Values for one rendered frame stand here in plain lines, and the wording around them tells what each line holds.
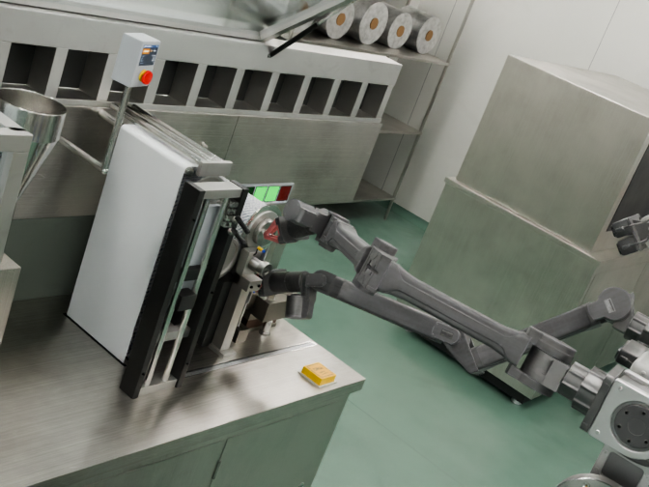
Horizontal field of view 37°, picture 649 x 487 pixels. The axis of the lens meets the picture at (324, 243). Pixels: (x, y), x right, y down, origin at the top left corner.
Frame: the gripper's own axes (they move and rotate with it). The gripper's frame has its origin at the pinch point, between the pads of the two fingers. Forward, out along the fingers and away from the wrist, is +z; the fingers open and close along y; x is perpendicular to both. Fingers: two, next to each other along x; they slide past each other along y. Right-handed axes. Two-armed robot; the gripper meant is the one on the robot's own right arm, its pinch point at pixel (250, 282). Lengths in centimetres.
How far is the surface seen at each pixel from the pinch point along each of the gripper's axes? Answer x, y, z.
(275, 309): -8.3, 7.9, -1.6
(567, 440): -108, 265, 29
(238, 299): -3.2, -11.3, -5.4
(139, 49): 53, -64, -33
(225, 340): -14.4, -10.6, 1.1
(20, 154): 30, -104, -47
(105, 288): 3.1, -41.4, 10.9
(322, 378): -27.0, 7.0, -16.9
